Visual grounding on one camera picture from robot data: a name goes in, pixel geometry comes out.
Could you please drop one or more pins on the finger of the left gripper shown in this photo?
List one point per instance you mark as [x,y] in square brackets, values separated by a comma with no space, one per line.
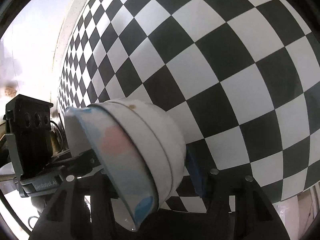
[77,166]

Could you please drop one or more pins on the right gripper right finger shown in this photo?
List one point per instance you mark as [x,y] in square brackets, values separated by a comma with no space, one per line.
[237,206]

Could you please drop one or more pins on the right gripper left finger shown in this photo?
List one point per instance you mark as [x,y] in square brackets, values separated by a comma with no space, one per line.
[79,209]

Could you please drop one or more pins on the colourful pastel bowl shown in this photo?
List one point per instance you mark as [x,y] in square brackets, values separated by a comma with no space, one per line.
[93,128]

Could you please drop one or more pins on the white bowl black rim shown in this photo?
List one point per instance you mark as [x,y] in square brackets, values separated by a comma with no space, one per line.
[156,136]

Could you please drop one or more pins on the black white checkered mat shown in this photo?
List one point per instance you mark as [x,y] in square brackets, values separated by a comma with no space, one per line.
[240,77]

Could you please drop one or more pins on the black camera box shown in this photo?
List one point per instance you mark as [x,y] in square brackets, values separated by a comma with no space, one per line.
[29,120]

